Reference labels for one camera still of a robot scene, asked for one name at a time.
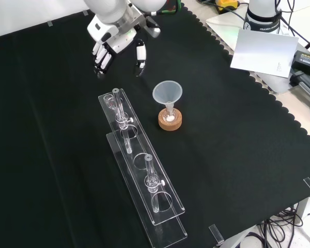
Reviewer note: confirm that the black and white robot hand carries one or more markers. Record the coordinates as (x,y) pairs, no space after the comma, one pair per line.
(111,38)

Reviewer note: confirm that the clear plastic funnel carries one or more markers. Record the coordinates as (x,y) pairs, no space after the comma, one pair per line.
(168,91)

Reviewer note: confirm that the round-bottom glass flask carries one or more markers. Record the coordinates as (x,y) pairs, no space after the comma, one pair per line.
(169,117)

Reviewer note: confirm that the clear acrylic funnel stand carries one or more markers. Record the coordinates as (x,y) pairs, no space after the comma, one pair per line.
(144,165)

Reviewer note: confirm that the black scalloped bench cloth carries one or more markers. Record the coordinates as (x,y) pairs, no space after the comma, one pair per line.
(54,129)

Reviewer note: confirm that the yellow stop button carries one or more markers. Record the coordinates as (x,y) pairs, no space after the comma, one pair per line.
(227,3)

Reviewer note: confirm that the black power adapter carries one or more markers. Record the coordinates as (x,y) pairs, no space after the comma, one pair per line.
(306,60)

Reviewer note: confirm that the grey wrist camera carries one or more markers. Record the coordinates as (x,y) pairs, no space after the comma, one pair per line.
(153,28)

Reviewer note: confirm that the grey metal base plate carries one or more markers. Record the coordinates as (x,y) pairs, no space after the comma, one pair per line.
(222,24)

